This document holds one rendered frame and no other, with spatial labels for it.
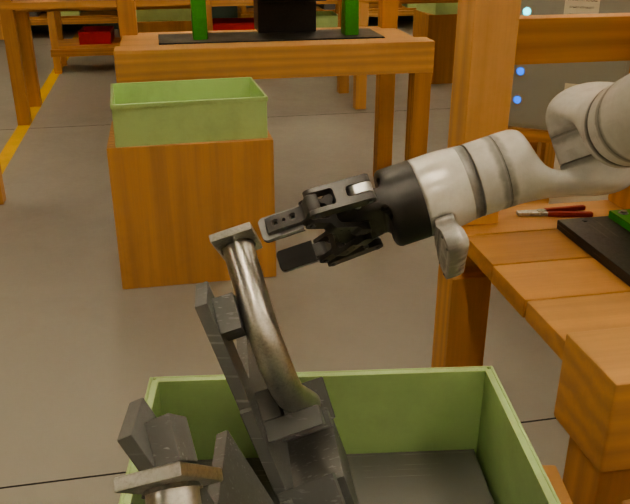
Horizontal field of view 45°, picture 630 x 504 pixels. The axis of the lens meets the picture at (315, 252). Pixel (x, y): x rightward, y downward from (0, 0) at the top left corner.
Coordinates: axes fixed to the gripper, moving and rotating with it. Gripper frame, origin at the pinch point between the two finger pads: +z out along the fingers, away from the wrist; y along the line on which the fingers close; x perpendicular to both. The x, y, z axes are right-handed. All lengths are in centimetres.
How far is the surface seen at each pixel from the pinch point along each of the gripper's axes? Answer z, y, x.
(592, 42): -68, -72, -48
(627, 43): -75, -74, -46
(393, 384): -6.7, -26.2, 11.8
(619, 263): -52, -67, -2
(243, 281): 3.6, 1.7, 2.9
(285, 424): 4.8, -8.1, 14.8
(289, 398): 3.3, -3.8, 13.3
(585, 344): -35, -45, 12
